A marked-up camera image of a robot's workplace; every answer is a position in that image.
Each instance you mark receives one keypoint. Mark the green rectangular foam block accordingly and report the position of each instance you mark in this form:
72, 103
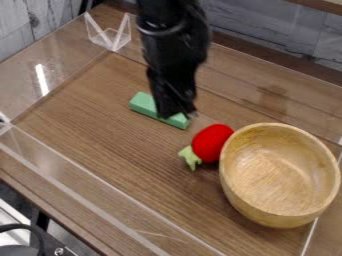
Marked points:
141, 103

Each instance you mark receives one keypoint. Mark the light wooden bowl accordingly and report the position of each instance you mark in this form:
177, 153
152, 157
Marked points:
279, 175

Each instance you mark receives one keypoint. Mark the clear acrylic corner bracket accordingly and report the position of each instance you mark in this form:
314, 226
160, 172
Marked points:
112, 39

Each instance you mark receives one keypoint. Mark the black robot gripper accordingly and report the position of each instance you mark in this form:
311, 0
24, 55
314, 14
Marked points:
173, 52

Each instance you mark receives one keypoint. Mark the clear acrylic enclosure wall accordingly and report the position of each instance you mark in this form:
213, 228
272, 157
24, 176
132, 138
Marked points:
99, 166

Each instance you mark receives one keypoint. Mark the red plush strawberry fruit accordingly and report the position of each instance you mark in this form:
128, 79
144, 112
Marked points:
205, 145

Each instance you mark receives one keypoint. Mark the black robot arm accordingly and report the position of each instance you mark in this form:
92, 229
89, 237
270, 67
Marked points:
164, 13

